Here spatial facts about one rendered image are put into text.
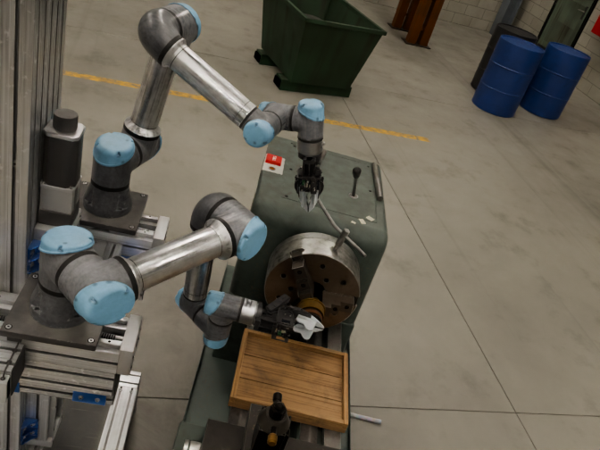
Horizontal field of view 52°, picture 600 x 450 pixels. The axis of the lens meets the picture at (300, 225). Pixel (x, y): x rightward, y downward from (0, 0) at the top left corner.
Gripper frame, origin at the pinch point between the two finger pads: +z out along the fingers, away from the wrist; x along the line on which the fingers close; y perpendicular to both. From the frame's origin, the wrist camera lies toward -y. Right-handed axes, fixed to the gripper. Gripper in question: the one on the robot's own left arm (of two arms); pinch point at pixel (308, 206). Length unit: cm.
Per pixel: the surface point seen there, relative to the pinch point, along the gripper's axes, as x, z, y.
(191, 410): -38, 73, 21
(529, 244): 177, 183, -270
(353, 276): 15.3, 19.7, 8.8
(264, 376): -11, 44, 30
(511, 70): 223, 134, -585
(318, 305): 4.7, 24.1, 19.2
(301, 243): -1.8, 12.2, 2.6
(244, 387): -16, 43, 37
